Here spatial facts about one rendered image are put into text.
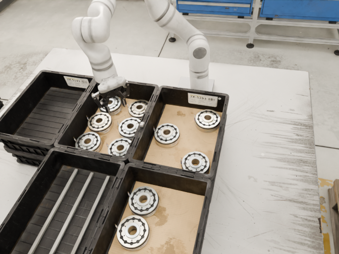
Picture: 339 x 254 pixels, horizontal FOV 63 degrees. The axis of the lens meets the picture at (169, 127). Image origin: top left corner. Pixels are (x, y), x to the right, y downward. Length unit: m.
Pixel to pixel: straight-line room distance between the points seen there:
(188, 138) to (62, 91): 0.69
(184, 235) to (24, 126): 0.86
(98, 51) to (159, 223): 0.58
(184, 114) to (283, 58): 1.91
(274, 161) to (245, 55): 1.83
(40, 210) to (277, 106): 1.14
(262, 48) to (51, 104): 2.22
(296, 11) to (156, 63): 1.60
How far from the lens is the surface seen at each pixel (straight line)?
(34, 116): 1.42
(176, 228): 0.95
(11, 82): 3.23
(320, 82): 2.80
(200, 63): 1.26
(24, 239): 1.10
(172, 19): 1.14
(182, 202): 0.98
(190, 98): 1.19
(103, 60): 0.88
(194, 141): 1.11
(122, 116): 1.25
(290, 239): 1.13
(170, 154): 1.08
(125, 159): 0.98
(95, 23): 0.82
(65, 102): 1.41
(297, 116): 1.45
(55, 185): 1.14
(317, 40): 3.06
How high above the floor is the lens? 1.73
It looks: 50 degrees down
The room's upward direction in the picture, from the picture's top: 7 degrees counter-clockwise
